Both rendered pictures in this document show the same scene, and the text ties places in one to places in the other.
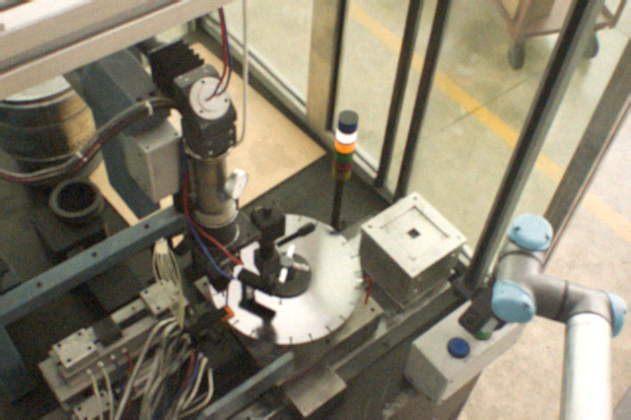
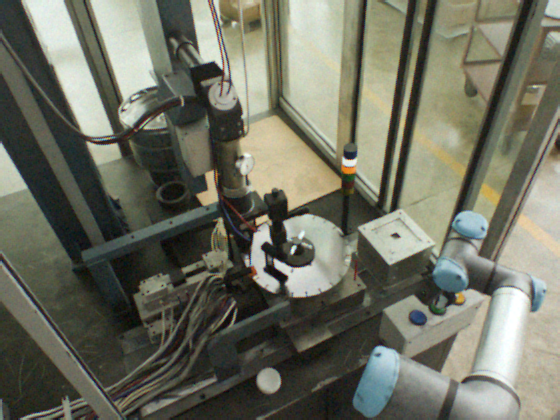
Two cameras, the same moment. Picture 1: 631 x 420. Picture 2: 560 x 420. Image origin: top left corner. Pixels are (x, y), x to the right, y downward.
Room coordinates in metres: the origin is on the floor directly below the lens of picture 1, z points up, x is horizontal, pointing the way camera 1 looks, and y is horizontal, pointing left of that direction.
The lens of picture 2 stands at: (0.01, -0.20, 2.10)
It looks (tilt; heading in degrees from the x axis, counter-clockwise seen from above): 46 degrees down; 19
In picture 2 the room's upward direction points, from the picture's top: 4 degrees counter-clockwise
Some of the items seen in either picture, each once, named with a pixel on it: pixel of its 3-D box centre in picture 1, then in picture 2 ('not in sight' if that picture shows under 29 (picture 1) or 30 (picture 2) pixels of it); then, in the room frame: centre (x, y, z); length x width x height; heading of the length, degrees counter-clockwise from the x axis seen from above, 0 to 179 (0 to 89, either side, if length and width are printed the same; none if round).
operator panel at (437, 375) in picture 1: (468, 342); (429, 317); (0.84, -0.37, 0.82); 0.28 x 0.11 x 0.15; 133
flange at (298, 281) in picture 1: (286, 271); (297, 249); (0.89, 0.05, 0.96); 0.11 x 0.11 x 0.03
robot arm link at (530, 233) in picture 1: (525, 245); (466, 236); (0.84, -0.39, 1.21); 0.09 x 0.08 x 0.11; 166
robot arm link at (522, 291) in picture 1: (525, 291); (462, 268); (0.74, -0.38, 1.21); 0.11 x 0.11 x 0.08; 76
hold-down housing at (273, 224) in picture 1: (267, 239); (276, 216); (0.82, 0.09, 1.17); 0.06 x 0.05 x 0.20; 124
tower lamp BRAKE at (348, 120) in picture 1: (348, 121); (350, 151); (1.18, -0.05, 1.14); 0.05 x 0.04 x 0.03; 43
